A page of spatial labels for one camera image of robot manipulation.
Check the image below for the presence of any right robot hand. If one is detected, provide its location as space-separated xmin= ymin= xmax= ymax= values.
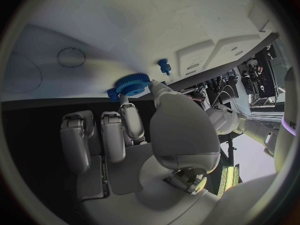
xmin=59 ymin=79 xmax=223 ymax=225

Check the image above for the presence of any large blue gear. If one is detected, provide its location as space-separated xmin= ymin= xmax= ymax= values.
xmin=114 ymin=72 xmax=151 ymax=97

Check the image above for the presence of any white task board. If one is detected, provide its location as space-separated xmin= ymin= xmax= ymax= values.
xmin=0 ymin=0 xmax=281 ymax=103

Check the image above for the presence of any black tripod stand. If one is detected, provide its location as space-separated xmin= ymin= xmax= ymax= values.
xmin=225 ymin=132 xmax=239 ymax=166

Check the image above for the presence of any blue peg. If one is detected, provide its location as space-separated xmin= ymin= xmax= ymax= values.
xmin=156 ymin=58 xmax=172 ymax=77

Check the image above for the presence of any glowing light bar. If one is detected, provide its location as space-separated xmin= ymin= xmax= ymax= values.
xmin=216 ymin=164 xmax=243 ymax=198

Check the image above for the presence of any small blue gear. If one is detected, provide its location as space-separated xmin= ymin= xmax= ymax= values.
xmin=106 ymin=87 xmax=121 ymax=103

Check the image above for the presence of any workshop desk with equipment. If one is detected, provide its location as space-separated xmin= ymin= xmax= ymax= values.
xmin=238 ymin=41 xmax=286 ymax=109

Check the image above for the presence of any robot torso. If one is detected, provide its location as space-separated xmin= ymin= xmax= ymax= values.
xmin=273 ymin=65 xmax=300 ymax=174

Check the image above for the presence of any white cable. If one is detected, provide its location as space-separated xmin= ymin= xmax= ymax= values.
xmin=211 ymin=84 xmax=240 ymax=108
xmin=217 ymin=90 xmax=280 ymax=131

